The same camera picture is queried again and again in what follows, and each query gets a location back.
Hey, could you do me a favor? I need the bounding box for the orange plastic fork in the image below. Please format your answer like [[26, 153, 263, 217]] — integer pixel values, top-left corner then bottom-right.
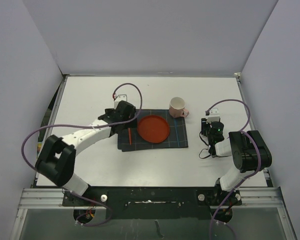
[[128, 128, 132, 145]]

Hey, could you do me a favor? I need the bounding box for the dark checked cloth placemat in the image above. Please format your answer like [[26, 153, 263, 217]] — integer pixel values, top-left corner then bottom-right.
[[117, 109, 189, 152]]

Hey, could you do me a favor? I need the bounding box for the orange round plate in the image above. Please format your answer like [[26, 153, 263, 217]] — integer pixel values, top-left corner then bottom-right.
[[137, 115, 170, 144]]

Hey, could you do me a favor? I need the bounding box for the pink white mug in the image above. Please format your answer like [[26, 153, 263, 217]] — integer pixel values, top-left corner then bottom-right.
[[169, 97, 189, 119]]

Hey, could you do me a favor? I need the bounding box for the blue plastic knife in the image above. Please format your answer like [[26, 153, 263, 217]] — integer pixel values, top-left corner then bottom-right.
[[173, 118, 180, 148]]

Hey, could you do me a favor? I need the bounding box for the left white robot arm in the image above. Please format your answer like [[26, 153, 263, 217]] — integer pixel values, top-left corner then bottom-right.
[[35, 100, 137, 206]]

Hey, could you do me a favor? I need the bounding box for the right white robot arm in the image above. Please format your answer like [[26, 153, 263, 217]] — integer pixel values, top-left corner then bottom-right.
[[199, 118, 273, 205]]

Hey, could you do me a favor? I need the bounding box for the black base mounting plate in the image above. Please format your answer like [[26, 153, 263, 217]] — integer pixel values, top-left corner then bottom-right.
[[62, 184, 242, 223]]

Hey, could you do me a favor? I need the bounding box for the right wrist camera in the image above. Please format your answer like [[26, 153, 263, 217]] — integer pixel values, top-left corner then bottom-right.
[[205, 108, 221, 123]]

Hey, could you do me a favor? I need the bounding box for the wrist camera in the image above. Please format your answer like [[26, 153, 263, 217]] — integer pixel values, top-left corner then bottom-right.
[[205, 108, 221, 123], [114, 94, 128, 108]]

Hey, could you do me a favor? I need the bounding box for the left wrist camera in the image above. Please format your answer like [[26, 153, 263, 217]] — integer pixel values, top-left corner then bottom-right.
[[114, 94, 128, 108]]

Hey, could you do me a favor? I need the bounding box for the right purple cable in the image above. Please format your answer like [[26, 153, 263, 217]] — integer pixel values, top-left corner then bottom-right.
[[205, 99, 262, 240]]

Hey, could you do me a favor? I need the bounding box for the aluminium frame rail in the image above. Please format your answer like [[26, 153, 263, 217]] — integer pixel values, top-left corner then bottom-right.
[[18, 187, 283, 209]]

